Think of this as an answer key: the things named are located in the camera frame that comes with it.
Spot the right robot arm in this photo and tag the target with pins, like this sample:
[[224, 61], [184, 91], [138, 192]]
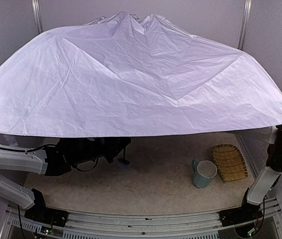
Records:
[[253, 203]]

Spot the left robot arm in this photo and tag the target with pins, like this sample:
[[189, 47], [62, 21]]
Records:
[[52, 160]]

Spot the woven bamboo tray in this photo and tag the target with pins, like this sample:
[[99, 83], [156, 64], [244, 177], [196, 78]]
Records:
[[230, 162]]

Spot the aluminium frame post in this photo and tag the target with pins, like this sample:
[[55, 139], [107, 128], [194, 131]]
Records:
[[244, 24], [37, 15]]

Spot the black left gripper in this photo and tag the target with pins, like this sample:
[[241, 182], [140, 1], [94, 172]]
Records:
[[116, 148]]

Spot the light blue ceramic mug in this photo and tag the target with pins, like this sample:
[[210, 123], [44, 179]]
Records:
[[203, 173]]

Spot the right aluminium frame post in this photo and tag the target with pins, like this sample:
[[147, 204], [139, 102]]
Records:
[[244, 24]]

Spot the lavender folding umbrella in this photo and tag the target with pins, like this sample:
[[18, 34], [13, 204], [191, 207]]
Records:
[[123, 76]]

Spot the left aluminium frame post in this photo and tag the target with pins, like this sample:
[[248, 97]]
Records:
[[37, 15]]

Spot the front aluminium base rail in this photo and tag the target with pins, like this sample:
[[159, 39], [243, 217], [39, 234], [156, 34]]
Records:
[[80, 225]]

